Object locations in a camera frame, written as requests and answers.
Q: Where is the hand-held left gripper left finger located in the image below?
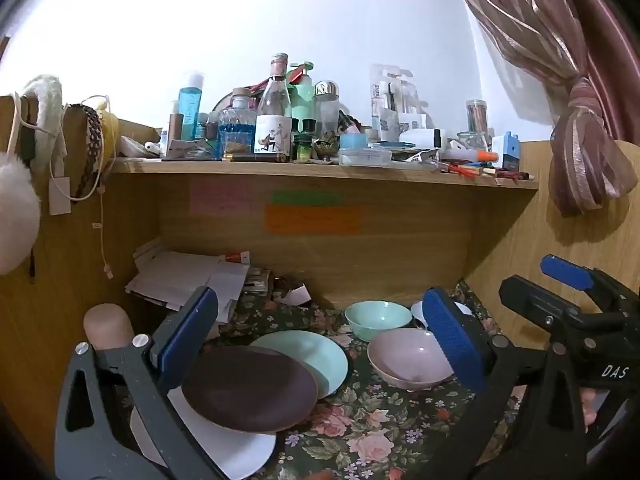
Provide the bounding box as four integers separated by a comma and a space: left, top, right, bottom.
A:
54, 286, 231, 480

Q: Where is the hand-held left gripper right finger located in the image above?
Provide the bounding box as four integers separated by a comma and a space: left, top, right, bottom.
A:
422, 287, 587, 480

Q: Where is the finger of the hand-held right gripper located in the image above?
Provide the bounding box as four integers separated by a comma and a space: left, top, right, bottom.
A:
541, 254, 640, 311
499, 275, 593, 331

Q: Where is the pink bowl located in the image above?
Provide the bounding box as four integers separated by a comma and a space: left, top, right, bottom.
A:
367, 327, 457, 392

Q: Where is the brown plate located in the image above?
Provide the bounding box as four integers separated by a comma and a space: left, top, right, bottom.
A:
181, 346, 319, 435

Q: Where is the mint green plate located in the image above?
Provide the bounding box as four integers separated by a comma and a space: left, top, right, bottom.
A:
248, 330, 349, 401

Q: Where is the person's right hand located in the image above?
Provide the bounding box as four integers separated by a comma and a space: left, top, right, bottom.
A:
581, 387, 608, 436

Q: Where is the white black-spotted bowl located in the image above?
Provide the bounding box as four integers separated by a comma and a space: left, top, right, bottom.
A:
410, 300, 473, 332

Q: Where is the pile of white papers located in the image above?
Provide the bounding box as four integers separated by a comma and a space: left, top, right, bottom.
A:
124, 240, 253, 326

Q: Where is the mint green bowl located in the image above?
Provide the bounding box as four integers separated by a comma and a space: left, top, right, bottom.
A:
344, 300, 413, 343

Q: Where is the stack of booklets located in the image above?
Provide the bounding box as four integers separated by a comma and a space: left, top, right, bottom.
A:
242, 266, 273, 297

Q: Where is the beige cup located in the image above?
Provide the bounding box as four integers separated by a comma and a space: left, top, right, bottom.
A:
83, 303, 135, 352

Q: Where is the wooden desk hutch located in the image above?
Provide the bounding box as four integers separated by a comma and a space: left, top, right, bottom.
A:
0, 95, 640, 480

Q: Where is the small white box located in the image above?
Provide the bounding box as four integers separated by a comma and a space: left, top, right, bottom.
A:
272, 282, 313, 307

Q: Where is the dark floral tablecloth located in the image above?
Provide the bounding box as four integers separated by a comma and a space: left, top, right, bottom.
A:
190, 280, 531, 480

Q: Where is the white plate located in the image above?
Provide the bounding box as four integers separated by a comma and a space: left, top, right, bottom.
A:
127, 385, 277, 480

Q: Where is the blue and white sharpener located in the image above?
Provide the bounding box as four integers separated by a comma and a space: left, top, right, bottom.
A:
492, 131, 521, 171

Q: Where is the pile of pens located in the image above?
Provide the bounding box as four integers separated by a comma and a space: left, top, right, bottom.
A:
440, 149, 536, 183

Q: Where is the pink sticky note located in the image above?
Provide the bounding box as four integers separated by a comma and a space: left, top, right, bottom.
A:
189, 182, 253, 217

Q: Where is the small glass jar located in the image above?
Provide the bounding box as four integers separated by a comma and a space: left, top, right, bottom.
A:
457, 131, 489, 153

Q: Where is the orange sticky note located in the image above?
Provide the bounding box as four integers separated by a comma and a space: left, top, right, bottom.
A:
264, 205, 363, 236

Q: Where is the green sticky note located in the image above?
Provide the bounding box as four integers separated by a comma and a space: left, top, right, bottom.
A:
271, 190, 343, 207

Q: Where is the clear tube of pencils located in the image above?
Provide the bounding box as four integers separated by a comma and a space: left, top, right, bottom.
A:
466, 99, 489, 133

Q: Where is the white rectangular box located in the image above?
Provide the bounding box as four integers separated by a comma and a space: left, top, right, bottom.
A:
399, 128, 447, 151

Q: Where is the white charger adapter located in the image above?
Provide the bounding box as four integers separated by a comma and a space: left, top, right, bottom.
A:
49, 176, 72, 216

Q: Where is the clear plastic box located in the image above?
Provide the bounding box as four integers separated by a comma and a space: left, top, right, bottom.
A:
338, 146, 393, 167

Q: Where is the brown patterned headband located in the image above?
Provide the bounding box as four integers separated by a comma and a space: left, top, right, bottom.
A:
70, 104, 103, 200

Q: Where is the square glass bottle with cork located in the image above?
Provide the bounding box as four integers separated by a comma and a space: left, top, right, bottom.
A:
216, 87, 256, 160

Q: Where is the white fluffy pom-pom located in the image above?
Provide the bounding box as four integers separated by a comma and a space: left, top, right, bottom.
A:
0, 152, 42, 276

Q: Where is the small dark green bottle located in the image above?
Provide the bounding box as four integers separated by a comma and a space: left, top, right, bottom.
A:
292, 132, 315, 163

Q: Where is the yellow cloth item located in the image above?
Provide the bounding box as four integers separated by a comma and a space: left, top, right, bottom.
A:
97, 105, 121, 161

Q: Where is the tall blue liquid bottle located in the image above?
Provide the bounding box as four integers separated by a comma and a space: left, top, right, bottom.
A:
179, 72, 206, 142

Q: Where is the clear bottle with illustrated label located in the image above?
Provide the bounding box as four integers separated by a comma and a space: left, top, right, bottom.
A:
254, 53, 293, 157

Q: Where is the clear blister pack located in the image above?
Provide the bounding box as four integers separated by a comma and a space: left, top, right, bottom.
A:
370, 64, 426, 133

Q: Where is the clear jar with silver cap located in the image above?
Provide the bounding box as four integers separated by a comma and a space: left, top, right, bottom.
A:
314, 80, 342, 138

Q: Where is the mint green pump bottle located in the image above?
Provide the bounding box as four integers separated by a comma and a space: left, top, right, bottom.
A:
289, 61, 317, 133

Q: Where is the pink striped curtain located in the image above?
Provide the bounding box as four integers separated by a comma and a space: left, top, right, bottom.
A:
442, 0, 640, 218

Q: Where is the white fluffy headband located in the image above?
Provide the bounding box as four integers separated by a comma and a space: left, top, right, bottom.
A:
20, 75, 68, 171

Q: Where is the white charger cable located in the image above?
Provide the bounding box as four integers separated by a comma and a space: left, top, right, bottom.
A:
12, 92, 115, 281

